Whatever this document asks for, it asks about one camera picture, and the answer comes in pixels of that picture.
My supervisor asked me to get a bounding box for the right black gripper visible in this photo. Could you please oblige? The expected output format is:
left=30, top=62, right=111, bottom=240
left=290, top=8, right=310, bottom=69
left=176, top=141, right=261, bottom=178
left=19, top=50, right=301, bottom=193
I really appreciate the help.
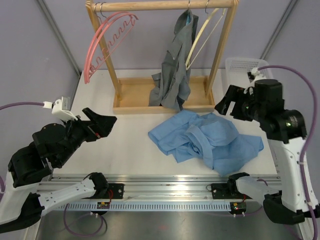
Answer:
left=215, top=84, right=266, bottom=122

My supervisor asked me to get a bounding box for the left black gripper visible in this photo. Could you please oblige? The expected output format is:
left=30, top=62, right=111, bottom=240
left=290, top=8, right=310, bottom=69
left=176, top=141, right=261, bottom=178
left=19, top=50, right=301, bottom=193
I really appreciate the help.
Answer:
left=55, top=107, right=118, bottom=167

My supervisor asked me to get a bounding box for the blue shirt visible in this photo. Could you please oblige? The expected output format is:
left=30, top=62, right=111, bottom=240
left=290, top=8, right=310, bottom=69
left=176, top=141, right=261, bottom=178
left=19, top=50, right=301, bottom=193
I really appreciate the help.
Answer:
left=148, top=110, right=264, bottom=176

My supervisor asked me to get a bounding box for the cream wooden hanger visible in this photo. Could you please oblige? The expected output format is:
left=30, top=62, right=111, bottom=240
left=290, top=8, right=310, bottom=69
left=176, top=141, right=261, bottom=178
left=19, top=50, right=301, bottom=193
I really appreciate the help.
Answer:
left=185, top=8, right=227, bottom=70

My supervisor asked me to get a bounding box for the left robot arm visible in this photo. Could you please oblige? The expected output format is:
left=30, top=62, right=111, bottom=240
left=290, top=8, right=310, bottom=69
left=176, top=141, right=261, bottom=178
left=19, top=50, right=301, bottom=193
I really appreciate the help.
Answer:
left=0, top=107, right=117, bottom=233

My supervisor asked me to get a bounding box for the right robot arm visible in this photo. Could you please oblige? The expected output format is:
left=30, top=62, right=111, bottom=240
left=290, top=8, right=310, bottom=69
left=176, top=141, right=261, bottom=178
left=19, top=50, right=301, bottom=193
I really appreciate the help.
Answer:
left=215, top=79, right=320, bottom=225

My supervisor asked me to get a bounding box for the grey shirt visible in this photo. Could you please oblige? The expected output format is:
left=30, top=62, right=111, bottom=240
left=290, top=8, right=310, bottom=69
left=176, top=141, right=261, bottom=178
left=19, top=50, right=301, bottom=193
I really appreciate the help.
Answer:
left=148, top=10, right=199, bottom=112

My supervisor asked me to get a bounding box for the pink hanger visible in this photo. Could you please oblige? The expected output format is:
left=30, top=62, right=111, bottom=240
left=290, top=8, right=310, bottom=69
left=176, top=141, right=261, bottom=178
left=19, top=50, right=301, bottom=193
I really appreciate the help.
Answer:
left=83, top=11, right=139, bottom=84
left=83, top=0, right=139, bottom=83

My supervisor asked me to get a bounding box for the blue hanger under grey shirt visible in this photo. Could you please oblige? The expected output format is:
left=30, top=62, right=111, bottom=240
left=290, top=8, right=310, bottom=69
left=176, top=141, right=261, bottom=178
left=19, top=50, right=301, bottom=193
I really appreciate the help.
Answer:
left=185, top=0, right=193, bottom=26

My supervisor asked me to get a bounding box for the white plastic basket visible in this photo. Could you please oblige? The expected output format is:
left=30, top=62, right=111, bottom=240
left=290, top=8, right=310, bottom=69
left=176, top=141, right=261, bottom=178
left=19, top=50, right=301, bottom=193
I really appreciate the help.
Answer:
left=225, top=57, right=269, bottom=87

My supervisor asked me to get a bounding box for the wooden clothes rack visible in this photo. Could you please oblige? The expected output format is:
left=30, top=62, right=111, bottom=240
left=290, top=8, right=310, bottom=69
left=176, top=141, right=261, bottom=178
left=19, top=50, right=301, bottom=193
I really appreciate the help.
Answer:
left=93, top=0, right=239, bottom=115

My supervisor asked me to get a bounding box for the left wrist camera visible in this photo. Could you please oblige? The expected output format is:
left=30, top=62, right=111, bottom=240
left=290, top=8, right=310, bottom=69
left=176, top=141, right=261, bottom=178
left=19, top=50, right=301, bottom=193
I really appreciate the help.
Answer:
left=43, top=96, right=78, bottom=122

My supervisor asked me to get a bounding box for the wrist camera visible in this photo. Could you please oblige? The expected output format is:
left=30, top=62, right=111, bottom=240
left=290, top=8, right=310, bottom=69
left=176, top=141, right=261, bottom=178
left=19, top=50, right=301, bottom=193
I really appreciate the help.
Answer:
left=43, top=96, right=78, bottom=122
left=244, top=67, right=263, bottom=94

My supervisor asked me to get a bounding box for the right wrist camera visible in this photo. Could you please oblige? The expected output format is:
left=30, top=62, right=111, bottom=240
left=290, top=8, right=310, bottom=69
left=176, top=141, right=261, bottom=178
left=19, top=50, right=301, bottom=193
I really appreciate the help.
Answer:
left=244, top=67, right=263, bottom=94

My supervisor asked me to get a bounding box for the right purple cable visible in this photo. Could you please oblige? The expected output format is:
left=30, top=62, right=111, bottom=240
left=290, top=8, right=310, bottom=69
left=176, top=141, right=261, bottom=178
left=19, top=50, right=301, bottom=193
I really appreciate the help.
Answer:
left=254, top=65, right=320, bottom=228

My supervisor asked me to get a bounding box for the aluminium mounting rail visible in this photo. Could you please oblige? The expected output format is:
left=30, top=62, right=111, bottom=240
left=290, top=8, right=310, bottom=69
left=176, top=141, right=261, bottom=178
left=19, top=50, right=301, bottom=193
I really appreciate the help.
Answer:
left=37, top=173, right=282, bottom=202

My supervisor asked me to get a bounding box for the white slotted cable duct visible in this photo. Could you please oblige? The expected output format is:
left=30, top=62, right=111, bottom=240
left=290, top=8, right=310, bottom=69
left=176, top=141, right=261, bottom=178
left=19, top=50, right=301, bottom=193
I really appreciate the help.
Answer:
left=57, top=201, right=231, bottom=212

